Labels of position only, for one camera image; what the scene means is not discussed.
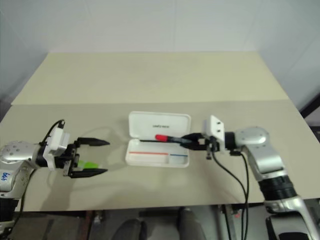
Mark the dark table frame beam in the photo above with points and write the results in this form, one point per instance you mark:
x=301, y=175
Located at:
x=75, y=208

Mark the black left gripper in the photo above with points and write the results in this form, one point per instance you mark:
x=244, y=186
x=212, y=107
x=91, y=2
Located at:
x=72, y=156

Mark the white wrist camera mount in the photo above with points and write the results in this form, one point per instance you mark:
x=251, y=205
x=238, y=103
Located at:
x=215, y=127
x=58, y=143

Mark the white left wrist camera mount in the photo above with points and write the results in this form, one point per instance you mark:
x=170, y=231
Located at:
x=58, y=143

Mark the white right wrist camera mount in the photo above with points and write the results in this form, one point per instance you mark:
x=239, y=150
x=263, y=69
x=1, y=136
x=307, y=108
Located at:
x=215, y=127

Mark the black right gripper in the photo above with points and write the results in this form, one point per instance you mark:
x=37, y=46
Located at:
x=207, y=145

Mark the white pencil case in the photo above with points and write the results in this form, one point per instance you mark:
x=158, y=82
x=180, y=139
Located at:
x=160, y=121

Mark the green marker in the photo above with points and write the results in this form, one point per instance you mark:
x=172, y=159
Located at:
x=88, y=164

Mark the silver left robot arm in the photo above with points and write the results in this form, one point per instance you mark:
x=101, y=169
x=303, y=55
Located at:
x=15, y=153

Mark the metal table leg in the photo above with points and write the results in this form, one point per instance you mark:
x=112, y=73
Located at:
x=228, y=222
x=96, y=225

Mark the dark grey rounded shape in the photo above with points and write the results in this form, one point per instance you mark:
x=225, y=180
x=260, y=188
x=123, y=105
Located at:
x=131, y=230

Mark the red-capped black marker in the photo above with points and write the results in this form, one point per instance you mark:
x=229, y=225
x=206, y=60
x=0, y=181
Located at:
x=163, y=137

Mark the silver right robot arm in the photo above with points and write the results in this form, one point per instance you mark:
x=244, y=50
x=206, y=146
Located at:
x=265, y=155

